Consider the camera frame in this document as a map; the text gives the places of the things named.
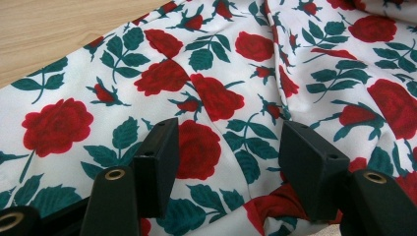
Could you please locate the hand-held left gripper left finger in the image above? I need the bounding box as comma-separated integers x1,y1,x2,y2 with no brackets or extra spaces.
132,117,180,219

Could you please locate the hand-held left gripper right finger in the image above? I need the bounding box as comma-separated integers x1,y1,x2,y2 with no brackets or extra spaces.
277,120,351,222

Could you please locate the white red rose print cloth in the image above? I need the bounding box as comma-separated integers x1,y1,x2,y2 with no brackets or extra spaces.
0,0,417,236

